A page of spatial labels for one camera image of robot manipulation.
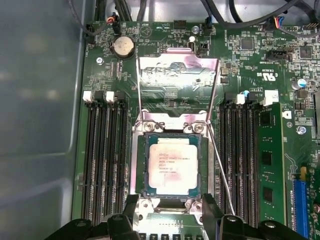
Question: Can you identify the thin black cable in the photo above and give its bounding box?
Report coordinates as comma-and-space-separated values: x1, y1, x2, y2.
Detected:
67, 0, 92, 36

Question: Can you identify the metal socket cover frame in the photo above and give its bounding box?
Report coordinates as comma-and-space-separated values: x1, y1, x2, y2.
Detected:
136, 47, 222, 126

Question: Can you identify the black grey PC case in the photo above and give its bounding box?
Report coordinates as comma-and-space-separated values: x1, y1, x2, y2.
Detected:
0, 0, 320, 240

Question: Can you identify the green RAM stick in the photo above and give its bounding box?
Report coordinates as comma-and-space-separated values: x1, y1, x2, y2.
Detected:
257, 101, 286, 226

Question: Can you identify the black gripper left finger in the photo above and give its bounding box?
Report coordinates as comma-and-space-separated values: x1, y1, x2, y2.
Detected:
51, 193, 141, 240

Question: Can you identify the silver coin battery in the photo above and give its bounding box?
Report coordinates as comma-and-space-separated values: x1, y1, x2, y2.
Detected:
109, 34, 136, 60

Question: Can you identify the blue expansion slot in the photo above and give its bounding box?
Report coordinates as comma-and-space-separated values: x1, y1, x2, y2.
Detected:
294, 171, 310, 239

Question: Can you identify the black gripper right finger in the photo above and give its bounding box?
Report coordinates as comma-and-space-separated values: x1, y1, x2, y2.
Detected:
201, 193, 309, 240

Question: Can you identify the thick black cable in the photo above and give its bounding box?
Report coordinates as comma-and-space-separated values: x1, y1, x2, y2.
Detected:
201, 0, 301, 28

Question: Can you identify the thin wire locking lever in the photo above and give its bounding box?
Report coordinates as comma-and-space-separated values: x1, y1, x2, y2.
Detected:
205, 121, 236, 216

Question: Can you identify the green motherboard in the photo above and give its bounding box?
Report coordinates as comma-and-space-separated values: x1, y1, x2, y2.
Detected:
71, 19, 320, 240

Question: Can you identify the coloured wire bundle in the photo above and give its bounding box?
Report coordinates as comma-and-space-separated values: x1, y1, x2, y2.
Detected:
273, 15, 286, 29

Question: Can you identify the CPU socket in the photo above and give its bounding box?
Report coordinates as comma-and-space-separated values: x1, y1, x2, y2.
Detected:
129, 112, 218, 221

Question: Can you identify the silver CPU green edge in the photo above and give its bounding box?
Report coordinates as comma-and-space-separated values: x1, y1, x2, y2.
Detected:
143, 133, 205, 198

